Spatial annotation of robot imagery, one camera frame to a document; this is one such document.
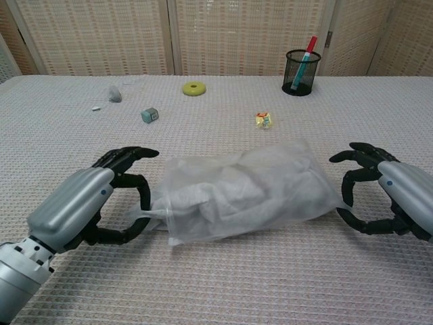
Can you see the red capped teal marker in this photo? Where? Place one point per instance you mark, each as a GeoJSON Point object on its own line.
{"type": "Point", "coordinates": [304, 62]}

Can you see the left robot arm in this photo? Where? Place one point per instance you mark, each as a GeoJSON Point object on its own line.
{"type": "Point", "coordinates": [20, 274]}

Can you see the yellow snack packet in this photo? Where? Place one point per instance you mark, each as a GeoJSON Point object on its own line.
{"type": "Point", "coordinates": [264, 120]}

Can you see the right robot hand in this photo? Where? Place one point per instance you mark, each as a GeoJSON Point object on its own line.
{"type": "Point", "coordinates": [382, 189]}

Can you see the woven folding screen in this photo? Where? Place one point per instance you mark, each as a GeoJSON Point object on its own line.
{"type": "Point", "coordinates": [216, 35]}

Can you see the grey crumpled stone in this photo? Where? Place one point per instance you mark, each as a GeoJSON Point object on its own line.
{"type": "Point", "coordinates": [114, 93]}

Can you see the small grey-green cube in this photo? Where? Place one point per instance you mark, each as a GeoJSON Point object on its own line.
{"type": "Point", "coordinates": [149, 115]}

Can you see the white woven tablecloth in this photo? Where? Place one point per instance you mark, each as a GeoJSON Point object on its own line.
{"type": "Point", "coordinates": [216, 210]}

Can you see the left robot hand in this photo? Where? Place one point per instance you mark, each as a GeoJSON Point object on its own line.
{"type": "Point", "coordinates": [88, 199]}

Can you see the black mesh pen holder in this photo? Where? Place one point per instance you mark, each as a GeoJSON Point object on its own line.
{"type": "Point", "coordinates": [301, 72]}

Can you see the clear plastic bag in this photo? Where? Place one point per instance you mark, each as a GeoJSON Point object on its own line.
{"type": "Point", "coordinates": [243, 193]}

